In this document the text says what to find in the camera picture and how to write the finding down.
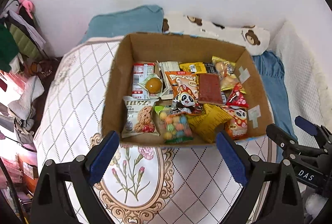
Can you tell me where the white cloth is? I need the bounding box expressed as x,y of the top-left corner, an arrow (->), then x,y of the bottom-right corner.
8,75 -> 45,121

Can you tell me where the red triangular snack packet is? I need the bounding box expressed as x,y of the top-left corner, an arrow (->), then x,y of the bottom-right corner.
225,84 -> 249,108

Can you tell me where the small orange panda snack packet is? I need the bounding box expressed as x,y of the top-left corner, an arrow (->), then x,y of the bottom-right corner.
222,105 -> 249,140

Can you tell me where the white textured blanket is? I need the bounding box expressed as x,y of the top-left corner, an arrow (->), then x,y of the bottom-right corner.
268,21 -> 332,134

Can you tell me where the clear orange ball packet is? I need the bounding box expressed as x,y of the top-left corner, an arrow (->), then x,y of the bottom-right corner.
137,73 -> 164,97

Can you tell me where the yellow clear bread packet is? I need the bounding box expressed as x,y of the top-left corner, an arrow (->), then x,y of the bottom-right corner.
211,56 -> 246,91

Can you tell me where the large orange panda snack packet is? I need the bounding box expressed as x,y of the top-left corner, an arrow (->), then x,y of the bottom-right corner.
164,71 -> 204,116

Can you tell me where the blue pillow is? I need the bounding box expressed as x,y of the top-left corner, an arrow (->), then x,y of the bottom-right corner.
79,5 -> 164,45

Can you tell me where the white wafer packet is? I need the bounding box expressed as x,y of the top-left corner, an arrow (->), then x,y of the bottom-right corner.
156,60 -> 181,99

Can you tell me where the olive padded jacket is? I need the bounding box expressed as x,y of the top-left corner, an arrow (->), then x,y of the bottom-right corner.
10,24 -> 40,59

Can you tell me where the dark green garment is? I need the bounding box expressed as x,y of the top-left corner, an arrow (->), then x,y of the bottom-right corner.
0,23 -> 20,72

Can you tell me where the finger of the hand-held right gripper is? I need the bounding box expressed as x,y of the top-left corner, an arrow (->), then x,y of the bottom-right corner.
294,116 -> 332,148
266,124 -> 328,160

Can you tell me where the brown slab snack packet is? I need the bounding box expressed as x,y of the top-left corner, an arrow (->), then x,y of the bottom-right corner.
198,73 -> 224,106

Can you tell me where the bear print pillow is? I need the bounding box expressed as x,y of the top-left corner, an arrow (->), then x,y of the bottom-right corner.
162,12 -> 271,56

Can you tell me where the brown bag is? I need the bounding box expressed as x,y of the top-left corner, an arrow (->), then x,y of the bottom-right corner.
31,60 -> 53,77

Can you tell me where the red white snack packet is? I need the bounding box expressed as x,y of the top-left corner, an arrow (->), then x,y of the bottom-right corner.
132,63 -> 156,99

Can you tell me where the mustard yellow snack packet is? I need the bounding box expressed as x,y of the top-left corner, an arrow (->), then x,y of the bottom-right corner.
186,103 -> 232,144

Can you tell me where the small yellow snack packet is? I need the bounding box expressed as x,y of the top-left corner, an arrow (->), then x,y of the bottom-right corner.
179,62 -> 204,75

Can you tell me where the white cracker packet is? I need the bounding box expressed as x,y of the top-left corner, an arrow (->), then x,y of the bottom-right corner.
121,95 -> 160,138

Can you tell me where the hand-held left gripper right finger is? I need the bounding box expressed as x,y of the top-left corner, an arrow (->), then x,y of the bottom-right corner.
216,131 -> 304,224

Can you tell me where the pink plush toy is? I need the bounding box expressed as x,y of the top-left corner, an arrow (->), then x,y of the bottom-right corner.
19,0 -> 36,19

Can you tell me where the blue bedsheet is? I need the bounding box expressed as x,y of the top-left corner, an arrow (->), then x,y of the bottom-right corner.
253,50 -> 298,162

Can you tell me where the cardboard box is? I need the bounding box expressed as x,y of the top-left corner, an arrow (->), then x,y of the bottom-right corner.
101,32 -> 274,148

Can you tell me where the colourful candy ball packet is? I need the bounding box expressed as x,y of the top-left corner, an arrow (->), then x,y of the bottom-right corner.
154,105 -> 194,145

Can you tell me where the grey white garment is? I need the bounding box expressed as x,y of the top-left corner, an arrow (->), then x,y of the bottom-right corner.
6,10 -> 46,51

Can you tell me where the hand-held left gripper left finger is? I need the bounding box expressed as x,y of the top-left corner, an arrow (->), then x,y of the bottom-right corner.
30,131 -> 120,224

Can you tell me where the small black snack packet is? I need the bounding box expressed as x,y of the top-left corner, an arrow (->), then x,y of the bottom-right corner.
203,62 -> 216,75

